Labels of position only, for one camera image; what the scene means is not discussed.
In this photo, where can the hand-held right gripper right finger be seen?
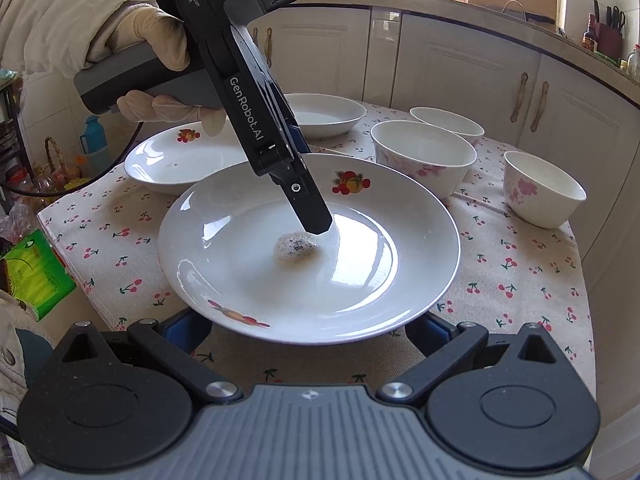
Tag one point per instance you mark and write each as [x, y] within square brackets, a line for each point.
[430, 334]

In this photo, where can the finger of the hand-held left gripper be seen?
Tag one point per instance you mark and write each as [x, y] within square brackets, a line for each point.
[310, 205]

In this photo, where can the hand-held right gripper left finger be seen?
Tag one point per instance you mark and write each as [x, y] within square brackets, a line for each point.
[190, 331]

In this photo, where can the large fruit print plate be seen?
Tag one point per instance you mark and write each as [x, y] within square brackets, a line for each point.
[375, 260]

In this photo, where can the plain white deep plate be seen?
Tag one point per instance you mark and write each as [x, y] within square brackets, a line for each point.
[330, 115]

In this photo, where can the small fruit print plate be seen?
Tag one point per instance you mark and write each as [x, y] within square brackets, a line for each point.
[170, 160]

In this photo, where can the white pink floral bowl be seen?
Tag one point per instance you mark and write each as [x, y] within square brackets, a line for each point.
[540, 195]
[450, 124]
[425, 165]

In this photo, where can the person's left forearm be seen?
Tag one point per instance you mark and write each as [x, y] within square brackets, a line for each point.
[45, 15]

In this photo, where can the person's left hand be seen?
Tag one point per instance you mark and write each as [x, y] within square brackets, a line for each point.
[145, 25]

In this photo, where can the small foamy grey lump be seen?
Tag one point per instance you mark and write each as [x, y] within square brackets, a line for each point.
[296, 248]

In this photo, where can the cherry print tablecloth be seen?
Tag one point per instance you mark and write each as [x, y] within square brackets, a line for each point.
[525, 270]

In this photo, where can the blue thermos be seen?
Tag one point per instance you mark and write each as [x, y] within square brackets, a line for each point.
[95, 135]

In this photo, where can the green packet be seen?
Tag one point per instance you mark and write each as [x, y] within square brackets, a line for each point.
[35, 275]

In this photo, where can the white kitchen cabinet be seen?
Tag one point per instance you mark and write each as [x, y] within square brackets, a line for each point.
[450, 70]

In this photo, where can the wicker basket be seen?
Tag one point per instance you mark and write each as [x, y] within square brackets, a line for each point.
[55, 172]

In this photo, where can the dark sauce bottle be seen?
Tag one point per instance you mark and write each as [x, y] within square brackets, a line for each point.
[590, 35]

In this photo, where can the clear bottle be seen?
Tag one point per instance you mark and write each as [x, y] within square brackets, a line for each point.
[634, 62]

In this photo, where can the dark red knife block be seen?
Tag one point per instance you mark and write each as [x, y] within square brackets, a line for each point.
[609, 40]

